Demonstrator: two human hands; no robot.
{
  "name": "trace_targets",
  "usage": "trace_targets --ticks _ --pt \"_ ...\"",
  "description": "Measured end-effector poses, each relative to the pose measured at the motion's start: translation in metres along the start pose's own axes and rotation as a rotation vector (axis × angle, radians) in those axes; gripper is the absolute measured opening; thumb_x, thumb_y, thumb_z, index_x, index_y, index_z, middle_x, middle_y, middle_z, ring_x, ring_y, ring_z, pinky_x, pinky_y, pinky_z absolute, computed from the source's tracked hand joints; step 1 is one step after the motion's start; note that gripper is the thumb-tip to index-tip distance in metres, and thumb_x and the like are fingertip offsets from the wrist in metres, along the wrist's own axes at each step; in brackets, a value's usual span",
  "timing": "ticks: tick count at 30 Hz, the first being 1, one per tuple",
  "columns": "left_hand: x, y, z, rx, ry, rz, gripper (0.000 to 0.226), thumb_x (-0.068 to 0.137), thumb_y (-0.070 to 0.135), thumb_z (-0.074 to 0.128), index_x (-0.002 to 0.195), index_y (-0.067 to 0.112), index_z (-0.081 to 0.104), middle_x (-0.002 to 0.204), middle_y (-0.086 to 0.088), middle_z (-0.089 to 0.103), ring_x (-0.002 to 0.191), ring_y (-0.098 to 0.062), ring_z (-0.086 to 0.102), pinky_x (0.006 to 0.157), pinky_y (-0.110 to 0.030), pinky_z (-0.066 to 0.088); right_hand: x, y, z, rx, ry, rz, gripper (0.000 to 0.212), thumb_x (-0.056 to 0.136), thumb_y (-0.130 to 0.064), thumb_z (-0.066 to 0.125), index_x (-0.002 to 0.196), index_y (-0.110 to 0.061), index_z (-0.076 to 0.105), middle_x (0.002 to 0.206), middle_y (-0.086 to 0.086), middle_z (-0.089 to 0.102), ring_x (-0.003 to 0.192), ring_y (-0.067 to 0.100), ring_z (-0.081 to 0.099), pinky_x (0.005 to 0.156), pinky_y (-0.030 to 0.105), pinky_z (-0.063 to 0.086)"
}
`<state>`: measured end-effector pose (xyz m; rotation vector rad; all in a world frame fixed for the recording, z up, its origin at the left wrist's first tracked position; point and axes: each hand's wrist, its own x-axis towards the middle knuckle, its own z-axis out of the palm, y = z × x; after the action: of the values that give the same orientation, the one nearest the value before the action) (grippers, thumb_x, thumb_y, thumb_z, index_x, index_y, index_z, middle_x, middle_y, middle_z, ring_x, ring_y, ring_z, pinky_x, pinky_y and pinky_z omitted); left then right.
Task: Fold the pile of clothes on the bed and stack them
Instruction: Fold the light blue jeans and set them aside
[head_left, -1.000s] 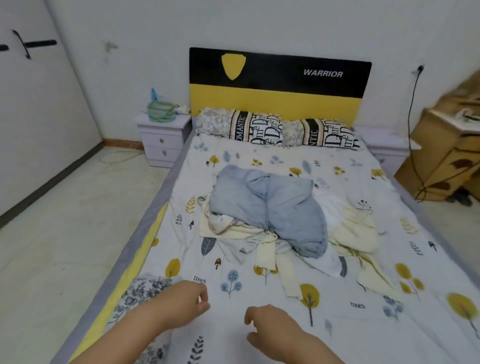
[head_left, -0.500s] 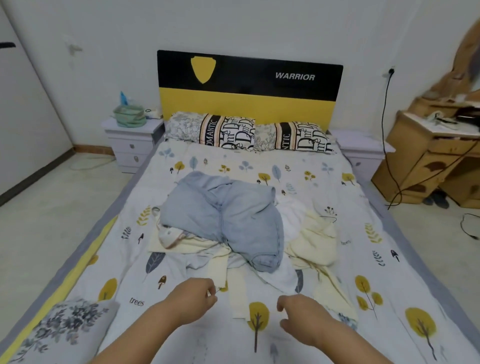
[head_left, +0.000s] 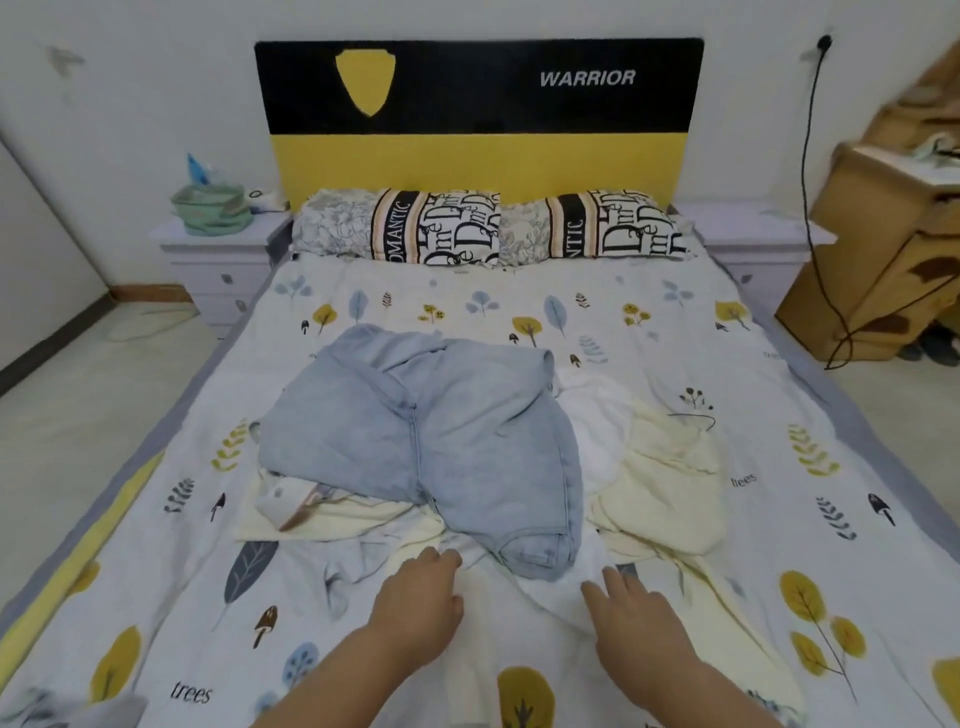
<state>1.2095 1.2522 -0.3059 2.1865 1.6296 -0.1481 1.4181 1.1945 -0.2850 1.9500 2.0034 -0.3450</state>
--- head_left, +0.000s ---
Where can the bed with leaf print bedding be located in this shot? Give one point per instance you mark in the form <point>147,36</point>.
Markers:
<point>720,390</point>

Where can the small blue bottle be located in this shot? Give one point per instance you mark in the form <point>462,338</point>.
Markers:
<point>197,170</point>

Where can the black yellow headboard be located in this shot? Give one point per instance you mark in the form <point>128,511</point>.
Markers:
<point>480,165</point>

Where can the wall socket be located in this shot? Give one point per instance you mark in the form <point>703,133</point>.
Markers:
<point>824,41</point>

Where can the light blue denim jeans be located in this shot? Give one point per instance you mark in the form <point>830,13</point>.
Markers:
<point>435,435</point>

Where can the person's left forearm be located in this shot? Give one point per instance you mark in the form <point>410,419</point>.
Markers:
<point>338,690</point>

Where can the person's left hand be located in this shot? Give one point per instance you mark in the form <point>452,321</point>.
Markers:
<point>420,608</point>

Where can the white nightstand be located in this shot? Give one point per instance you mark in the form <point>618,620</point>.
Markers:
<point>758,255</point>
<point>218,270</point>

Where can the person's right hand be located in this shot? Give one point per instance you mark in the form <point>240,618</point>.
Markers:
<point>645,638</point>

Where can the black white patterned pillow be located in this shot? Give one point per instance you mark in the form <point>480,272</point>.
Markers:
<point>600,225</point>
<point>405,225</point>

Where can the white wardrobe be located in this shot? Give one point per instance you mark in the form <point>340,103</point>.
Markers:
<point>38,270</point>

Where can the wooden dressing table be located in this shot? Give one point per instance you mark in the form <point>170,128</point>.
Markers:
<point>878,240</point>

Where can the dark shoe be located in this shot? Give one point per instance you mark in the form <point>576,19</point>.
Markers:
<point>915,348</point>
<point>945,345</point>

